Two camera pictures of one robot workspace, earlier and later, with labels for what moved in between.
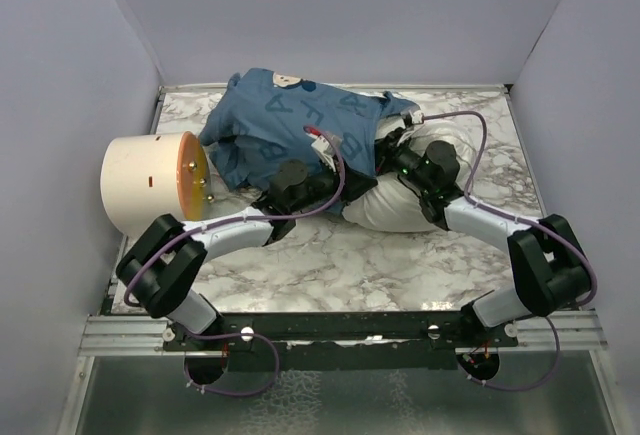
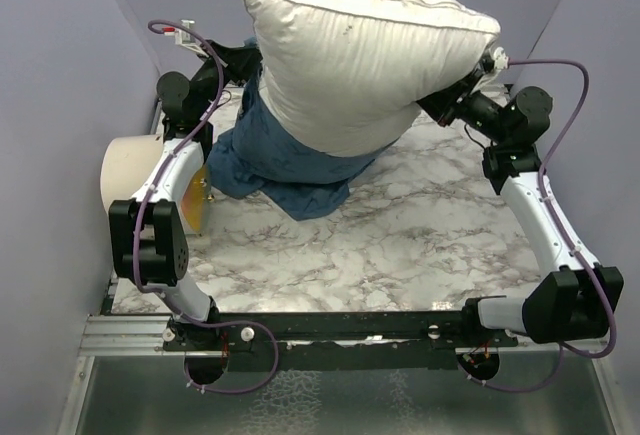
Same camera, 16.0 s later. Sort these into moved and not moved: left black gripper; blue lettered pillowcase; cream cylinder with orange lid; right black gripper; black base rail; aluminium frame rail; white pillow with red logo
Moved: right black gripper; white pillow with red logo; blue lettered pillowcase; left black gripper
Not moved: black base rail; cream cylinder with orange lid; aluminium frame rail
